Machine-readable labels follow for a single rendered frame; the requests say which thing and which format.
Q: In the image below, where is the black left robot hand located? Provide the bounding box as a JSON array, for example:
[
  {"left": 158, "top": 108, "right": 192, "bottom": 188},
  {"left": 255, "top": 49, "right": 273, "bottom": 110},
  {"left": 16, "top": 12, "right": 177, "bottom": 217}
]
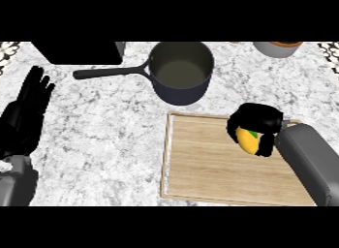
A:
[{"left": 0, "top": 65, "right": 57, "bottom": 161}]

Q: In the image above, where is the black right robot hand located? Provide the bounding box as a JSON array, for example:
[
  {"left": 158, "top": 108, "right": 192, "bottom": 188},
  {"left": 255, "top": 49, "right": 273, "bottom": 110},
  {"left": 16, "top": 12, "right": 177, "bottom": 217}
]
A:
[{"left": 225, "top": 103, "right": 286, "bottom": 158}]

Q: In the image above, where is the yellow lemon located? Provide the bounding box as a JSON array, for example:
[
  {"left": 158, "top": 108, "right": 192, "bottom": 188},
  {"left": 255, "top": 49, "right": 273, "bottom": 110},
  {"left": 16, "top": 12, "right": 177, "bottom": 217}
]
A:
[{"left": 236, "top": 126, "right": 262, "bottom": 155}]

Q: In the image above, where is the pale wooden tray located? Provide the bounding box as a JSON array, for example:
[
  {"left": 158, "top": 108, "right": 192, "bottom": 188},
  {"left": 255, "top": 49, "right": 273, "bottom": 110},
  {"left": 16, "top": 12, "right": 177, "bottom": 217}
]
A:
[{"left": 159, "top": 110, "right": 317, "bottom": 207}]

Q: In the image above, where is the grey pot with brown rim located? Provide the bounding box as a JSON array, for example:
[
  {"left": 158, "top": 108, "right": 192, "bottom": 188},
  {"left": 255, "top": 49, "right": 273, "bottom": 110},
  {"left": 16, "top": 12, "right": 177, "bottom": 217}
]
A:
[{"left": 252, "top": 41, "right": 305, "bottom": 59}]

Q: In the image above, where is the black box appliance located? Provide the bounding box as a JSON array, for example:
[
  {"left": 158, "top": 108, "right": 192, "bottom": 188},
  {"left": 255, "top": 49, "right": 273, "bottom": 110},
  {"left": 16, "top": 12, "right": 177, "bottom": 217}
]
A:
[{"left": 29, "top": 41, "right": 128, "bottom": 66}]

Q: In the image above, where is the dark long-handled pot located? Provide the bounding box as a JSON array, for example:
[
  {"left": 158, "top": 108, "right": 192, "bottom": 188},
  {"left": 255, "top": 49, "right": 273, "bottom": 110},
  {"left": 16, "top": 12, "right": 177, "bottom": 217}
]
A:
[{"left": 72, "top": 41, "right": 217, "bottom": 107}]

